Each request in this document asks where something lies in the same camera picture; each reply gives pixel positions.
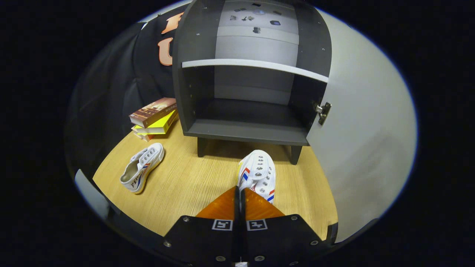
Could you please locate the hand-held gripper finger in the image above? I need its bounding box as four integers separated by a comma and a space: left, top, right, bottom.
163, 185, 240, 267
240, 187, 329, 267

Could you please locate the white canvas shoe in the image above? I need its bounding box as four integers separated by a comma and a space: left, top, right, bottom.
119, 143, 165, 194
237, 149, 276, 204

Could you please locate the dark grey shoe cabinet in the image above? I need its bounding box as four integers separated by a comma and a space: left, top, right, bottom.
173, 0, 333, 165

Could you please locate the yellow book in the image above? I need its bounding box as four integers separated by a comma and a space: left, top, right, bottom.
132, 110, 178, 135

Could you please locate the beige book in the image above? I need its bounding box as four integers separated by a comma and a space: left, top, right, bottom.
133, 130, 156, 142

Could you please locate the brown book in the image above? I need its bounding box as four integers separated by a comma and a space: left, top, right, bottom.
129, 98, 177, 128

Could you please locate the light grey panel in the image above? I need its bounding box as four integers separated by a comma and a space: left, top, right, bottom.
74, 169, 111, 221

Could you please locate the black backdrop cloth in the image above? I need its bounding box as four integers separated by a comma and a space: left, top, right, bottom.
65, 11, 186, 178

